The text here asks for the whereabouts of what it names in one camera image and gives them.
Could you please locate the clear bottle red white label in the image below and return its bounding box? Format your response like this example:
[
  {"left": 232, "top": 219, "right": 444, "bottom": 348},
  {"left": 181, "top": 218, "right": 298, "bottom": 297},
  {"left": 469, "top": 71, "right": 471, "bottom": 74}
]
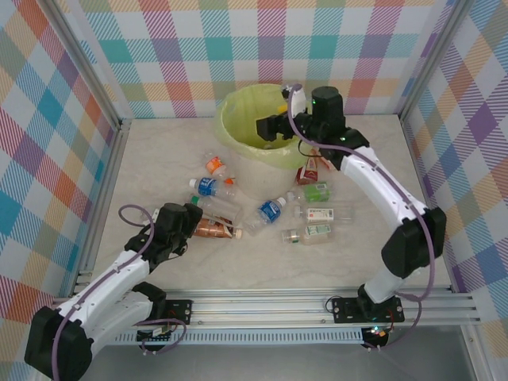
[{"left": 293, "top": 206, "right": 354, "bottom": 225}]

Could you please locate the blue label water bottle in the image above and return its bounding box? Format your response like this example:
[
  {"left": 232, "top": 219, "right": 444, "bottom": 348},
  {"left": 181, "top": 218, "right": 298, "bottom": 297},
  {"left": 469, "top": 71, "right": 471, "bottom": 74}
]
[
  {"left": 188, "top": 177, "right": 239, "bottom": 199},
  {"left": 242, "top": 197, "right": 287, "bottom": 235}
]

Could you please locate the aluminium frame post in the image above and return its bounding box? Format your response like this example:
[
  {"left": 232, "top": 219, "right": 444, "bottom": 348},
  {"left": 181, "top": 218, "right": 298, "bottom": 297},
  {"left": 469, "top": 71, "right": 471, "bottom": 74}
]
[
  {"left": 398, "top": 0, "right": 470, "bottom": 122},
  {"left": 46, "top": 0, "right": 132, "bottom": 132}
]

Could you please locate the small orange label bottle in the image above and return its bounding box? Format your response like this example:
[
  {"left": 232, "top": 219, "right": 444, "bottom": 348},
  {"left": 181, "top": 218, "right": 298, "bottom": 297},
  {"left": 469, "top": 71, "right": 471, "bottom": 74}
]
[{"left": 205, "top": 156, "right": 228, "bottom": 176}]

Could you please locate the bottle green white label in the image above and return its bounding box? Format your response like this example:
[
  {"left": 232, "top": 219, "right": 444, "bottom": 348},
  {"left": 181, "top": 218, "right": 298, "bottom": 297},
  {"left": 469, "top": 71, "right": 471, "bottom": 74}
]
[{"left": 281, "top": 223, "right": 337, "bottom": 246}]

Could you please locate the aluminium mounting rail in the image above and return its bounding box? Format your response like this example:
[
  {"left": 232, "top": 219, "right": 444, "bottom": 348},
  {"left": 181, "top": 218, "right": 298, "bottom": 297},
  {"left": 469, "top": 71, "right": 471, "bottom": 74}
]
[{"left": 47, "top": 287, "right": 483, "bottom": 329}]

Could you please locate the small circuit board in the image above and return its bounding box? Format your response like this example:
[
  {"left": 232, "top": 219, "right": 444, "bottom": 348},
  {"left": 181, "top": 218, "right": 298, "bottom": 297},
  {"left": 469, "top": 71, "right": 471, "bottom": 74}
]
[
  {"left": 137, "top": 327, "right": 175, "bottom": 343},
  {"left": 364, "top": 325, "right": 392, "bottom": 341}
]

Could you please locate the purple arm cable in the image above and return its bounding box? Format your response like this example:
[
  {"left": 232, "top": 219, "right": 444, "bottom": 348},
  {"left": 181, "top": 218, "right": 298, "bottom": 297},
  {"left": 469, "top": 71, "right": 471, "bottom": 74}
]
[
  {"left": 288, "top": 83, "right": 438, "bottom": 352},
  {"left": 51, "top": 204, "right": 187, "bottom": 378}
]

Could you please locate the aluminium side rail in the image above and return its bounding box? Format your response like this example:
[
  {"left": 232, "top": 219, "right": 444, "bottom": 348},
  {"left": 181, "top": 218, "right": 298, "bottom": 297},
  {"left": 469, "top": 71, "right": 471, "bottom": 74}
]
[{"left": 71, "top": 118, "right": 134, "bottom": 297}]

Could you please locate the orange brown label bottle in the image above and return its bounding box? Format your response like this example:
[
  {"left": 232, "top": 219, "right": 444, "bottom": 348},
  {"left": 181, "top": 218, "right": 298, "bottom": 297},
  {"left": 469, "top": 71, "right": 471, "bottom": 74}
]
[{"left": 193, "top": 216, "right": 244, "bottom": 241}]

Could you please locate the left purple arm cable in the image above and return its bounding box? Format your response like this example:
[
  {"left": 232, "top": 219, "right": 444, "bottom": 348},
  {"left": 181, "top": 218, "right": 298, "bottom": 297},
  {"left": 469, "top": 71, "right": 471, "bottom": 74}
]
[{"left": 51, "top": 204, "right": 187, "bottom": 378}]

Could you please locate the gold red label bottle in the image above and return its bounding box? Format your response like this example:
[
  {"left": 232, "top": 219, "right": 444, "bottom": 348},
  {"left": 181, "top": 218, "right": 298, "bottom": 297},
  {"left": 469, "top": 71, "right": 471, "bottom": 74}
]
[{"left": 296, "top": 147, "right": 333, "bottom": 187}]

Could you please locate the green label plastic bottle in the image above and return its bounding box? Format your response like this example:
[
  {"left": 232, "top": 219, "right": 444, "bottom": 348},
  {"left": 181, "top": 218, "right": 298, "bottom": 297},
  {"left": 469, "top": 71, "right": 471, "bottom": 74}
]
[{"left": 286, "top": 181, "right": 333, "bottom": 204}]

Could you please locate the clear bottle green cap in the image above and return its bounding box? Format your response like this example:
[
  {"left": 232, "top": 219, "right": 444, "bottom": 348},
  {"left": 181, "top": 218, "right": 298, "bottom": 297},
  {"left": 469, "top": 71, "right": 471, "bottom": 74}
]
[{"left": 190, "top": 194, "right": 244, "bottom": 223}]

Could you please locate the slotted cable duct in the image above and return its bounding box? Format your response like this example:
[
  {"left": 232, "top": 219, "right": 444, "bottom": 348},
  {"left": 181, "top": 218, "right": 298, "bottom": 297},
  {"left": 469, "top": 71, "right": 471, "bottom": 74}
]
[{"left": 114, "top": 329, "right": 366, "bottom": 346}]

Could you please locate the bin with green liner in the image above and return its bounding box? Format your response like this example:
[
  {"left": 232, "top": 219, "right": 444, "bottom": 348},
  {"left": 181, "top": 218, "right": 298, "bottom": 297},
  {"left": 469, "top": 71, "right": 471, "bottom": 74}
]
[{"left": 214, "top": 83, "right": 314, "bottom": 202}]

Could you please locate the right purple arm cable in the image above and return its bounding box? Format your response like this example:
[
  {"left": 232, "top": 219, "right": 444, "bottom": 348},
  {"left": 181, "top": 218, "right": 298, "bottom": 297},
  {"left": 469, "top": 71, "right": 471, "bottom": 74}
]
[{"left": 288, "top": 83, "right": 438, "bottom": 352}]

